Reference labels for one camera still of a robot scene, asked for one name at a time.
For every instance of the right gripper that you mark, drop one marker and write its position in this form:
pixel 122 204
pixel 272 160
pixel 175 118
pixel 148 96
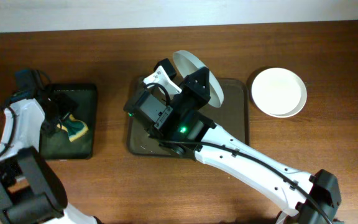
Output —
pixel 201 94

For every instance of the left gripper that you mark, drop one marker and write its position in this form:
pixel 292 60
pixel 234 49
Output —
pixel 56 111

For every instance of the green yellow sponge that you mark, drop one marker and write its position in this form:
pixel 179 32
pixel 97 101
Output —
pixel 74 129

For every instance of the pale green plate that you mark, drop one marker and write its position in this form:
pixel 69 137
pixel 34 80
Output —
pixel 190 65

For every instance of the white plate top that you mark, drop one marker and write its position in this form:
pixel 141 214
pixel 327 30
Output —
pixel 277 90

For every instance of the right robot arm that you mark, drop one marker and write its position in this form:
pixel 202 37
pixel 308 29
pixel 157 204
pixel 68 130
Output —
pixel 301 196

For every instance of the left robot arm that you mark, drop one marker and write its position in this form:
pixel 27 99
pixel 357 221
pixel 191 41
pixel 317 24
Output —
pixel 30 191

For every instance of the black water tray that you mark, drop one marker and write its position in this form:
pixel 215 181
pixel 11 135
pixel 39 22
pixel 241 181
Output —
pixel 57 146

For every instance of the brown serving tray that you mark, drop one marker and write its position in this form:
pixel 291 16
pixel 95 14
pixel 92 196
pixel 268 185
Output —
pixel 233 116

